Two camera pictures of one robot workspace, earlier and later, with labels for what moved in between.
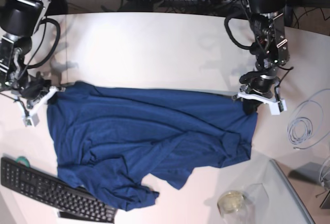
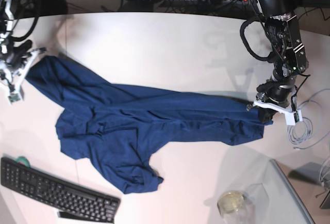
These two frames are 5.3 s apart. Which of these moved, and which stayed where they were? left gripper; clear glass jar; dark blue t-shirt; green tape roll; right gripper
Moved: right gripper; dark blue t-shirt; left gripper
Stayed: green tape roll; clear glass jar
